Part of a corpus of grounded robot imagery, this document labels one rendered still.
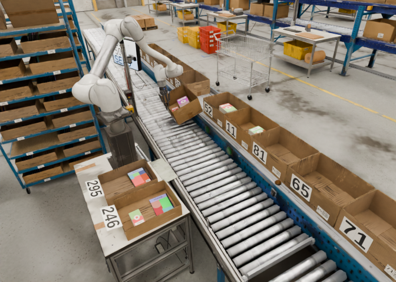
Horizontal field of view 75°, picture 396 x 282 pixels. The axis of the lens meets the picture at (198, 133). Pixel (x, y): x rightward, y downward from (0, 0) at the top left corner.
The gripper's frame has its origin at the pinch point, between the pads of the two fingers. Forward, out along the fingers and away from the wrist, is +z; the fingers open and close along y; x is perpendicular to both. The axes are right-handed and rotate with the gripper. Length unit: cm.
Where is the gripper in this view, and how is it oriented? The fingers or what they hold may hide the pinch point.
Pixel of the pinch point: (167, 105)
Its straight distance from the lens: 269.0
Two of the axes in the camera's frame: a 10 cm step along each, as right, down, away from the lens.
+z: 1.9, 9.5, 2.6
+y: -8.9, 2.8, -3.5
